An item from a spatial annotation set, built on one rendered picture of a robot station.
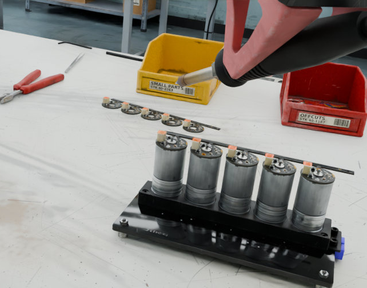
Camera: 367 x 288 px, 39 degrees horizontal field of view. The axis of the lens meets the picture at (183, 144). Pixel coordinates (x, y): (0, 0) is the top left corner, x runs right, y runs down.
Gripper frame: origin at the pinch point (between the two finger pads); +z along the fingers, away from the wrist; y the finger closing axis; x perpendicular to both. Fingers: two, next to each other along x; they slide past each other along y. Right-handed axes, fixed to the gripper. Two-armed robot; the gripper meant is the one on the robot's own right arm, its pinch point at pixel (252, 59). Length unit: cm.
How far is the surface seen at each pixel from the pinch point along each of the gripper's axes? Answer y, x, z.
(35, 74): 1.6, -31.5, 34.6
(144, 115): -7.4, -17.6, 27.4
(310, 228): -7.8, 6.3, 11.3
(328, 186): -8.4, 4.7, 8.2
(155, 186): 0.8, -1.3, 15.3
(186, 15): -224, -316, 270
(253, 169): -4.7, 1.3, 10.3
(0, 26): -51, -287, 258
